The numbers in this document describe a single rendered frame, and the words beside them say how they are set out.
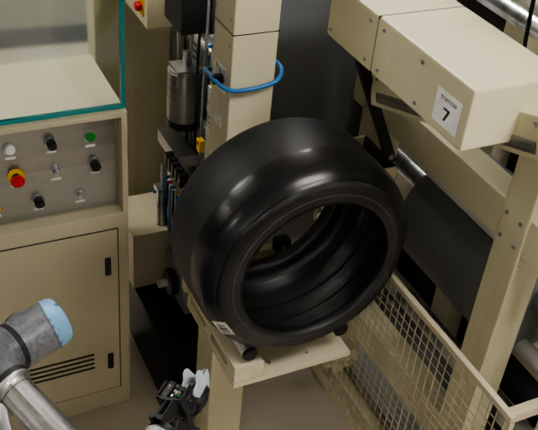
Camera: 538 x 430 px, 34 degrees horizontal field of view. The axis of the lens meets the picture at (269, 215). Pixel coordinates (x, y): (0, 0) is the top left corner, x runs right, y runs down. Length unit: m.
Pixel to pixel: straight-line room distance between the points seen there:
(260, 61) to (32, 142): 0.77
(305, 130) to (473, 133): 0.48
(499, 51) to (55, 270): 1.59
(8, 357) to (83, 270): 1.02
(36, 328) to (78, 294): 1.01
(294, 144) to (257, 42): 0.31
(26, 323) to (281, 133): 0.75
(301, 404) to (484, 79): 1.92
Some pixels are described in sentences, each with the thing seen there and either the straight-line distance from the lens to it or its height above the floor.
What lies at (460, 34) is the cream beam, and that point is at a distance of 2.07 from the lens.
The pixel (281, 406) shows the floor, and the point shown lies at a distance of 3.46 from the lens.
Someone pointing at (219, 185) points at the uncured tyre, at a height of 1.40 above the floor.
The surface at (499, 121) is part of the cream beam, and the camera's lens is 1.92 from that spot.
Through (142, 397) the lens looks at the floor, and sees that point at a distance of 3.47.
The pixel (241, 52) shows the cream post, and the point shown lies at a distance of 2.26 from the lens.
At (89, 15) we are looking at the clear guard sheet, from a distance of 2.51.
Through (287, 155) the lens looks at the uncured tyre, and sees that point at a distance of 2.08.
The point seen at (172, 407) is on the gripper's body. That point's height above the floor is 1.04.
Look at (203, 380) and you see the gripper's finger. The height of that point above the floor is 1.02.
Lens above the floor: 2.58
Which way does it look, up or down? 36 degrees down
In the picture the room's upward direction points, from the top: 6 degrees clockwise
